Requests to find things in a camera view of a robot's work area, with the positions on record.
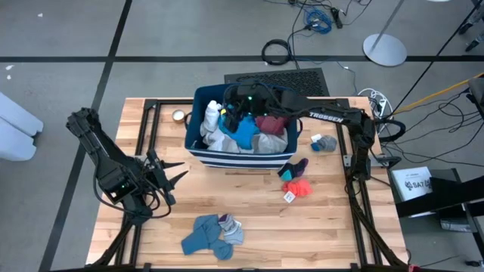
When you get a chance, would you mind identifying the dusty blue sock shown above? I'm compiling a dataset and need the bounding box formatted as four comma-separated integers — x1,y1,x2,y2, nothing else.
180,214,234,261

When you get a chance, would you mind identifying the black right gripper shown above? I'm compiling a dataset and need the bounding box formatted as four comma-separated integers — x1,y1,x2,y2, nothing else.
222,81,289,134

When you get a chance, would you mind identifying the white cable bundle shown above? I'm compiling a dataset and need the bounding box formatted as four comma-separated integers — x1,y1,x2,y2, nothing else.
357,88,390,114

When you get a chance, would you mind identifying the grey striped purple-toe sock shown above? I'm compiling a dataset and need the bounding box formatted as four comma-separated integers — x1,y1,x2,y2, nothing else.
218,213,245,246

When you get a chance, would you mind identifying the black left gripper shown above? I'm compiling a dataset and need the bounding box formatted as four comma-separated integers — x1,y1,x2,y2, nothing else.
98,149,189,208

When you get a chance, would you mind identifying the maroon garment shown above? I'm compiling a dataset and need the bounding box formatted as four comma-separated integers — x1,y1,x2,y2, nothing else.
256,115,290,137

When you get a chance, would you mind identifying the coiled black cable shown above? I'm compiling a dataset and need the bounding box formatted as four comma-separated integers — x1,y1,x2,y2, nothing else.
260,39,293,66

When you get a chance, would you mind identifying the black metal table frame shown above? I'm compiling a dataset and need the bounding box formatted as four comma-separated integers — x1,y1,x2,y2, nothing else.
90,97,409,272

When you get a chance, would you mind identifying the grey padded seat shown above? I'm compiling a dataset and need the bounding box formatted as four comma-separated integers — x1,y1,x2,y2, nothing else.
468,77,484,110

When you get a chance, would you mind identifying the blue cable bundle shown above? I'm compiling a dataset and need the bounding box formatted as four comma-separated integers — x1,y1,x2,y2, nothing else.
302,8,334,35

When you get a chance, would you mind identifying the grey plastic bag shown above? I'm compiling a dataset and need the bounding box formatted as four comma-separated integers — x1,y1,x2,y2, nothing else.
440,218,472,232

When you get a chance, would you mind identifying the thin black pole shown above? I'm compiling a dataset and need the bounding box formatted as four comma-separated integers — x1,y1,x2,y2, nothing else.
391,3,484,114

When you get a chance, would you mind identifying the white labelled box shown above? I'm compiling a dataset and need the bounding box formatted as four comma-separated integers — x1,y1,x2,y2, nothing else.
390,165,434,202

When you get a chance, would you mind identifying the black wheeled stand leg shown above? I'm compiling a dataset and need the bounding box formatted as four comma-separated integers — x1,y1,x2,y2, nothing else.
458,0,484,53

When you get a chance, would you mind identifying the yellow stick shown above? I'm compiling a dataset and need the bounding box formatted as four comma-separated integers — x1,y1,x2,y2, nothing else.
392,72,484,114

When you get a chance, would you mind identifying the white shirt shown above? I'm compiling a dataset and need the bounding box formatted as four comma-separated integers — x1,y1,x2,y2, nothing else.
199,119,289,155

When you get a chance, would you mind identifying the bright teal garment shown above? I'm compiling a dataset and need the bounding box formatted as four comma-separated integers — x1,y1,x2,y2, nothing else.
218,113,262,150

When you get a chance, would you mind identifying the black power strip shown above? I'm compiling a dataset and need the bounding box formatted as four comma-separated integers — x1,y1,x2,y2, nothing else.
330,6,344,30

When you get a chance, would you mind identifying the navy purple teal sock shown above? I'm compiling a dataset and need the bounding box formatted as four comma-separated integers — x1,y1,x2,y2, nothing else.
278,157,310,182

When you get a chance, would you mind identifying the navy white-striped fabric bin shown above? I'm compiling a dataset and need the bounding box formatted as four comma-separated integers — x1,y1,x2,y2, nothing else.
184,82,303,170

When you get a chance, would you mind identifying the black floor grate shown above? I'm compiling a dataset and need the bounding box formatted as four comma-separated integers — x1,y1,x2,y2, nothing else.
224,67,330,97

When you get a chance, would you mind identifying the thick black hose loop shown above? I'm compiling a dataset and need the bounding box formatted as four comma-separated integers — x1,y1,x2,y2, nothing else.
374,118,407,144

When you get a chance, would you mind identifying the black side shelf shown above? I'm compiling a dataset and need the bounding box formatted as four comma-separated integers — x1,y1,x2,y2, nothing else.
395,168,484,261

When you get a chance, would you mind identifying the white sock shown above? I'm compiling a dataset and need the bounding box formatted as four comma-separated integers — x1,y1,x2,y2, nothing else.
203,100,223,131

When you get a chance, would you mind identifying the grey sock with blue toe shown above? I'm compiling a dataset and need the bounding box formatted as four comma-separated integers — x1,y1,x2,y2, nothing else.
309,134,338,153

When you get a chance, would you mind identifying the round grey stand base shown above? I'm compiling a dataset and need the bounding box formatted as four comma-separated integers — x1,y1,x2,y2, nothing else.
361,0,408,68

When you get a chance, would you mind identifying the white foam block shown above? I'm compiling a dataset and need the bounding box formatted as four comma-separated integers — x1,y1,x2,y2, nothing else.
0,119,38,162
0,92,45,138

